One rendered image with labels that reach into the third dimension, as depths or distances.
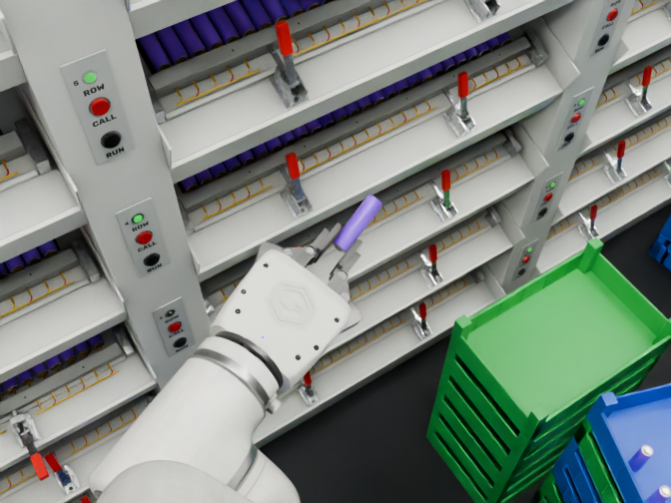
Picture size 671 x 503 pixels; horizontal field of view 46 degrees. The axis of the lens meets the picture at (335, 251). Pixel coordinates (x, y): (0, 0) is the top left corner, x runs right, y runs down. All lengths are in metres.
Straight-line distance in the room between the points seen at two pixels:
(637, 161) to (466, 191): 0.51
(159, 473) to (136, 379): 0.65
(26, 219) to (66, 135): 0.11
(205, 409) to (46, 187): 0.30
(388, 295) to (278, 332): 0.73
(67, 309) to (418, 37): 0.52
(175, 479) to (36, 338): 0.51
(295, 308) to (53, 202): 0.27
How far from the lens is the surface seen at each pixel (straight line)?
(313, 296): 0.72
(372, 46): 0.93
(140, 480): 0.50
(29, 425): 1.13
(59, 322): 0.98
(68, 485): 1.33
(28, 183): 0.84
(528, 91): 1.20
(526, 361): 1.32
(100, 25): 0.69
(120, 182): 0.81
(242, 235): 1.00
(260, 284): 0.71
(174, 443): 0.64
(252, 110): 0.86
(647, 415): 1.33
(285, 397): 1.53
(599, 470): 1.32
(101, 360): 1.13
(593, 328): 1.38
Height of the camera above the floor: 1.54
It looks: 55 degrees down
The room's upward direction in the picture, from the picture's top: straight up
